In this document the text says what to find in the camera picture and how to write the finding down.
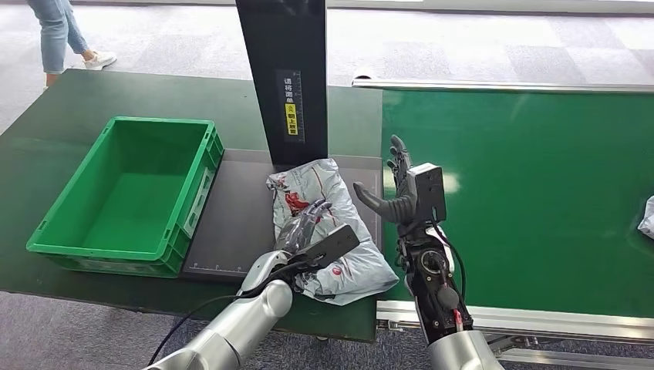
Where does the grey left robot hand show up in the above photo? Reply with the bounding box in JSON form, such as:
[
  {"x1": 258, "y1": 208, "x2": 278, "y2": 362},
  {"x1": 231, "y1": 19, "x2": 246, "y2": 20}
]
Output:
[{"x1": 275, "y1": 199, "x2": 334, "y2": 257}]

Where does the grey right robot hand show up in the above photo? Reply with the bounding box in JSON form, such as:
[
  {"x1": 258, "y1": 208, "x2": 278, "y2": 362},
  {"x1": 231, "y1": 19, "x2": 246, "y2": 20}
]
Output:
[{"x1": 352, "y1": 134, "x2": 428, "y2": 227}]

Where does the grey plastic mailer package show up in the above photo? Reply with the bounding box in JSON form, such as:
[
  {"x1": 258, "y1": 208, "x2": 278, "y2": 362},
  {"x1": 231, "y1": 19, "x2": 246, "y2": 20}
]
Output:
[{"x1": 266, "y1": 157, "x2": 400, "y2": 307}]

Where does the green conveyor belt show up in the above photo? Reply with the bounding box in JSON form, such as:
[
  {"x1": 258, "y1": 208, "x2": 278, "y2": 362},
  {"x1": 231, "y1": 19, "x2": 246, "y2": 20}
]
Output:
[{"x1": 380, "y1": 89, "x2": 654, "y2": 320}]

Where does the white plastic mailer package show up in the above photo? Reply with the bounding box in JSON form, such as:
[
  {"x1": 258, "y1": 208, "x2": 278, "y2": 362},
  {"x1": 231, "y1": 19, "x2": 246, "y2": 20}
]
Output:
[{"x1": 637, "y1": 196, "x2": 654, "y2": 241}]

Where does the black yellow column label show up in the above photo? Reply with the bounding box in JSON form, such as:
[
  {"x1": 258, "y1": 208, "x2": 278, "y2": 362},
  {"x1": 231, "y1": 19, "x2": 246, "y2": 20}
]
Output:
[{"x1": 275, "y1": 68, "x2": 306, "y2": 143}]

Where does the green plastic crate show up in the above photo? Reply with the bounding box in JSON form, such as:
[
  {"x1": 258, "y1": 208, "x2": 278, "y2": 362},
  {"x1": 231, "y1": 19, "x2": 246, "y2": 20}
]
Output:
[{"x1": 25, "y1": 116, "x2": 225, "y2": 279}]

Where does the black scanner column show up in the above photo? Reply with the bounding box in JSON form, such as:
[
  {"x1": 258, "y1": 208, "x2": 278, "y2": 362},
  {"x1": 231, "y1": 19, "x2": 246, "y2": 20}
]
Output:
[{"x1": 234, "y1": 0, "x2": 329, "y2": 169}]

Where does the dark green table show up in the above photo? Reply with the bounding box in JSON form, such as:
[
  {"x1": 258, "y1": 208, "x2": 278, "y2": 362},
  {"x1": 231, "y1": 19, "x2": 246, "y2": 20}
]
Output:
[{"x1": 0, "y1": 68, "x2": 384, "y2": 343}]

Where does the person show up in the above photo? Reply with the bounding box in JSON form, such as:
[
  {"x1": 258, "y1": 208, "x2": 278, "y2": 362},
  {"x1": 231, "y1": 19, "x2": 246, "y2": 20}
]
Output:
[{"x1": 25, "y1": 0, "x2": 118, "y2": 91}]

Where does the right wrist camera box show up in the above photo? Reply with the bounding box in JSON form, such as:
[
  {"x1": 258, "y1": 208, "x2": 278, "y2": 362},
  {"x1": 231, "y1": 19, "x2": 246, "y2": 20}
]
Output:
[{"x1": 406, "y1": 163, "x2": 447, "y2": 224}]

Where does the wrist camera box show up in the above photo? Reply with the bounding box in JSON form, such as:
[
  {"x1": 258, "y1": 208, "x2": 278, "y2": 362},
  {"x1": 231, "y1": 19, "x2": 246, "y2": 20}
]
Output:
[
  {"x1": 298, "y1": 224, "x2": 362, "y2": 270},
  {"x1": 406, "y1": 163, "x2": 447, "y2": 224}
]

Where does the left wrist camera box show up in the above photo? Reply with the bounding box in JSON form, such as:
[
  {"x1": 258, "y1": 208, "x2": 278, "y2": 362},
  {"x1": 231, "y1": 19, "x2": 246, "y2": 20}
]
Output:
[{"x1": 298, "y1": 224, "x2": 362, "y2": 270}]

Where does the black scanner base plate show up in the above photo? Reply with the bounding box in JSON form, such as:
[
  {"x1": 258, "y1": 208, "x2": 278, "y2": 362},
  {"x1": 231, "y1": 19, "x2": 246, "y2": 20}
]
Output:
[{"x1": 179, "y1": 148, "x2": 385, "y2": 283}]

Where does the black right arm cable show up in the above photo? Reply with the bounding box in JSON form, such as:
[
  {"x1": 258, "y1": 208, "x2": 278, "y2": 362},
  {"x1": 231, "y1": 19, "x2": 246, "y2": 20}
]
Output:
[{"x1": 433, "y1": 224, "x2": 467, "y2": 303}]

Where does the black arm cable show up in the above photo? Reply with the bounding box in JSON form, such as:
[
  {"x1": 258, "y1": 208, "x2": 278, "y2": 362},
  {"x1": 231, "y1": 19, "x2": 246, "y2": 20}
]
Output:
[
  {"x1": 433, "y1": 224, "x2": 467, "y2": 303},
  {"x1": 147, "y1": 259, "x2": 311, "y2": 368}
]

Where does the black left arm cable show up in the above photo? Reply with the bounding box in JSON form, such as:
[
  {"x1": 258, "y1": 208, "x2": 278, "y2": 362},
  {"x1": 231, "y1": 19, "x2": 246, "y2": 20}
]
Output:
[{"x1": 147, "y1": 259, "x2": 311, "y2": 368}]

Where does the silver conveyor side rail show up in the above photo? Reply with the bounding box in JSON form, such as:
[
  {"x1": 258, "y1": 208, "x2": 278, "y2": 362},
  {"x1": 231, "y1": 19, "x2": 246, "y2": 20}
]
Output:
[
  {"x1": 376, "y1": 299, "x2": 654, "y2": 344},
  {"x1": 352, "y1": 70, "x2": 654, "y2": 95}
]

